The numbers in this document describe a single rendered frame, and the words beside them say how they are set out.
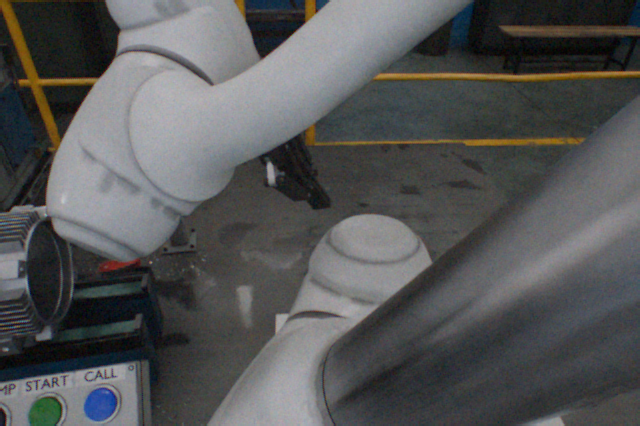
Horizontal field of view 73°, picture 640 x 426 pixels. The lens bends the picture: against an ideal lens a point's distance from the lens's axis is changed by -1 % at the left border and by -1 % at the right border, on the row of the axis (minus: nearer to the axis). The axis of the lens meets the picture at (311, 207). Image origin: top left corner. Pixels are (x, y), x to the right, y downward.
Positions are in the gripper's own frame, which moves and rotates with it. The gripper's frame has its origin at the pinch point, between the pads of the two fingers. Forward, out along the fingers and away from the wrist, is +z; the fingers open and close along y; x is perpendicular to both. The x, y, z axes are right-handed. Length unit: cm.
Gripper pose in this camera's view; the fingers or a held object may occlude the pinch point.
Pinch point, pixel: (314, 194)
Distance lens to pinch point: 69.3
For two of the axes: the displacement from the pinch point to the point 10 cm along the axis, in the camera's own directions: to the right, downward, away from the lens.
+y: -0.7, 8.6, -5.0
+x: 9.2, -1.4, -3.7
